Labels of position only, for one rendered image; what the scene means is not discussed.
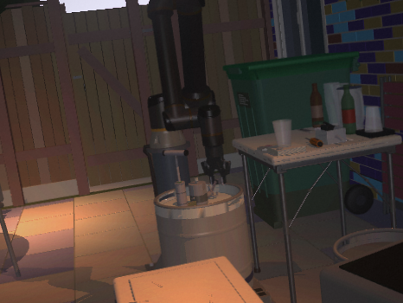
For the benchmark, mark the grey metal leg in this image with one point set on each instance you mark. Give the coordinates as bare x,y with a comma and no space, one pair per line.
9,239

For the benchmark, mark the grey box with black top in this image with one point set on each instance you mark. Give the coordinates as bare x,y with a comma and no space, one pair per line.
371,280

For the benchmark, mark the white paper towel roll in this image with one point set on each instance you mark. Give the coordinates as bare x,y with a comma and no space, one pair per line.
332,101

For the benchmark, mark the brown glass bottle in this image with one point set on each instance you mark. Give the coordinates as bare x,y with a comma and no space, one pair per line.
316,107

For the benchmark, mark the wooden fence gate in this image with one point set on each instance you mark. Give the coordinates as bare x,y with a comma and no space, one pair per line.
94,126

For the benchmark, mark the white cup stack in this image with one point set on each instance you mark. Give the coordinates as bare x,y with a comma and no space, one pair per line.
373,119

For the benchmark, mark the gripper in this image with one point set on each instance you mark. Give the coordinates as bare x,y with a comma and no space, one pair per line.
216,166

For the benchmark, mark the tan keg coupler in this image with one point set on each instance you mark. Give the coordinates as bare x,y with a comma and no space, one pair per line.
198,190

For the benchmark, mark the beige folding table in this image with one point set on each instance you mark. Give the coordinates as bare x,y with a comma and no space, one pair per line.
314,151

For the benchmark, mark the grey round tub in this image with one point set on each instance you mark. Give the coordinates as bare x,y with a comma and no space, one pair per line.
359,242

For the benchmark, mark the black small tool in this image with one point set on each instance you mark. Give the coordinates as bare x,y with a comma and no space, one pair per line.
327,126

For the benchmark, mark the green bottle with red label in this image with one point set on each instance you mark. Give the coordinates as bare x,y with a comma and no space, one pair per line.
348,110

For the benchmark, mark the green wheeled bin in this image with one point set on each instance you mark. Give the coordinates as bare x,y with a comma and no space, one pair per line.
277,94

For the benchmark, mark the pale coupler lever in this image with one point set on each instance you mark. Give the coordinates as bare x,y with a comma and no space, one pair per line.
215,190

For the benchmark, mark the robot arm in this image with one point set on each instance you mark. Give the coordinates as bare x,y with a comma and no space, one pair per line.
171,63

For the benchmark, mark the white framed door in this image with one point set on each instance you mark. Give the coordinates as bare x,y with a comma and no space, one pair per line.
296,28

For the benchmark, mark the black tray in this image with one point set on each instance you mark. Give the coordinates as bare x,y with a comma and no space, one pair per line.
385,131

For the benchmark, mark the clear plastic cup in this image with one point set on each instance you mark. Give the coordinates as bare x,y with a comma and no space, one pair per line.
282,134

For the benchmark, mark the grey steel keg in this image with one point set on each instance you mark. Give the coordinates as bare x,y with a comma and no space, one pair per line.
201,233

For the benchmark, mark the white box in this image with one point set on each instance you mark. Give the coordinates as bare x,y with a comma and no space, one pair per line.
330,136

